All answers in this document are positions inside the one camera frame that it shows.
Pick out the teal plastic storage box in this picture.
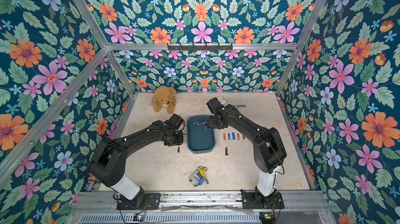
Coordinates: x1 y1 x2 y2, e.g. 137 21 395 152
187 115 216 154

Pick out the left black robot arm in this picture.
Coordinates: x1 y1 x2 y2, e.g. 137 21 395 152
87 114 184 205

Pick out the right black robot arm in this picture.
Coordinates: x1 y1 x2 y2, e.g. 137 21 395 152
207 98 287 200

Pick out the small white plush bunny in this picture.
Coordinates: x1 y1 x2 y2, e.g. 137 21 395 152
217 97 227 105

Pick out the brown teddy bear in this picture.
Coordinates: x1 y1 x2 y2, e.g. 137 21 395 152
152 86 177 115

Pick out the grey plush toy keychain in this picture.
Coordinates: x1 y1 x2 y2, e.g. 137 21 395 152
189 166 209 187

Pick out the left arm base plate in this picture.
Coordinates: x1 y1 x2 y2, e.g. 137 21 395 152
117 193 161 210

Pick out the black wall hook rail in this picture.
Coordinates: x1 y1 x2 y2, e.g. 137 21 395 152
167 43 233 52

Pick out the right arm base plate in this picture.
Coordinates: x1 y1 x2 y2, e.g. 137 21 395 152
240 189 285 210

